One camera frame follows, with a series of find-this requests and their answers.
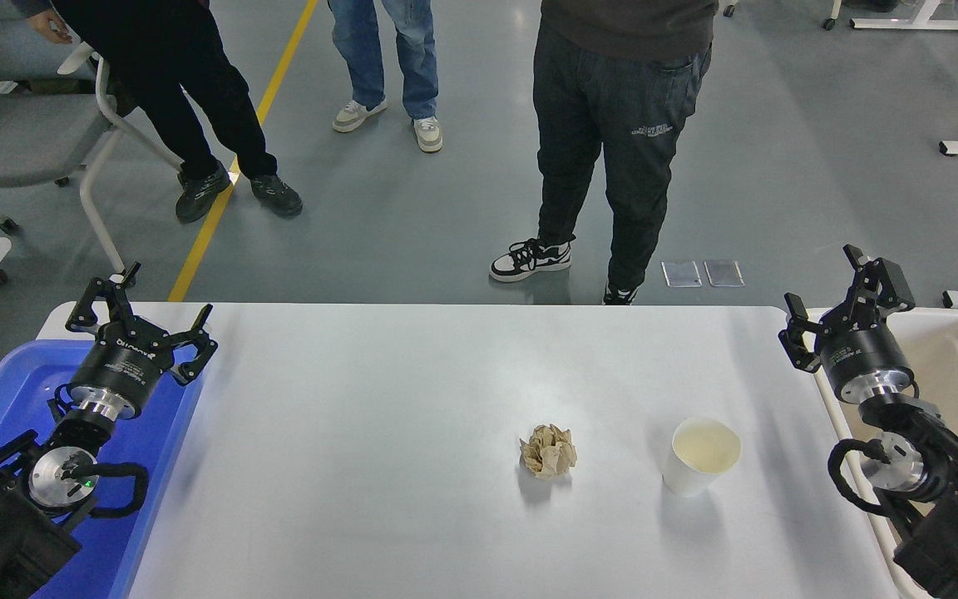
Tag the blue plastic tray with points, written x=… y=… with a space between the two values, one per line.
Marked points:
x=13 y=391

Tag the person's hand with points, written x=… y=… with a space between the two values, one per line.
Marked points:
x=51 y=27

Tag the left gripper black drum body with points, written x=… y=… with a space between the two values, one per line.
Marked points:
x=125 y=366

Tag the yellow floor tape line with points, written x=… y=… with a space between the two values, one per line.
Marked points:
x=229 y=175

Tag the white paper cup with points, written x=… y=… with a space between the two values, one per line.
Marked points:
x=699 y=449

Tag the silver floor plate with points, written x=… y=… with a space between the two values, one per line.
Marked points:
x=724 y=273
x=682 y=274

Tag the tan paper ball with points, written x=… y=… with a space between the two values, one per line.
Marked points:
x=547 y=453

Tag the grey chair with white frame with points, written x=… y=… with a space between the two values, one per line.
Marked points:
x=13 y=137

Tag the dark green jacket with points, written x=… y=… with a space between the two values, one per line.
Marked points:
x=121 y=98

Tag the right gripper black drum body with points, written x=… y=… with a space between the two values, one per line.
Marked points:
x=866 y=358

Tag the white desk frame with casters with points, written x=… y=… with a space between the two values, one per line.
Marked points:
x=911 y=23

